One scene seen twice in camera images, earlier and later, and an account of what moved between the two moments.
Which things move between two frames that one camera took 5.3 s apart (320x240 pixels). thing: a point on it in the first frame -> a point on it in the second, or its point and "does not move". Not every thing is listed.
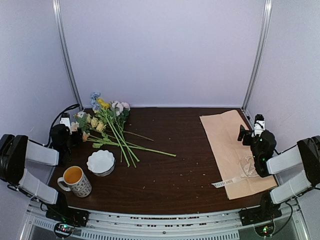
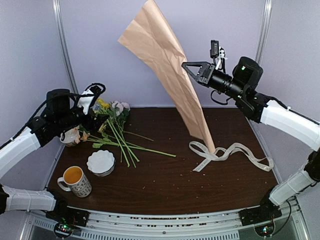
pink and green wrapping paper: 231,158 -> 150,35
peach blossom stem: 75,127 does not move
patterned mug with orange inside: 78,182 does not move
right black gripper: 246,141 -> 205,73
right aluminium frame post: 265,27 does not move
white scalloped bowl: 101,163 does not move
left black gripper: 77,136 -> 97,122
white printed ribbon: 218,184 -> 266,164
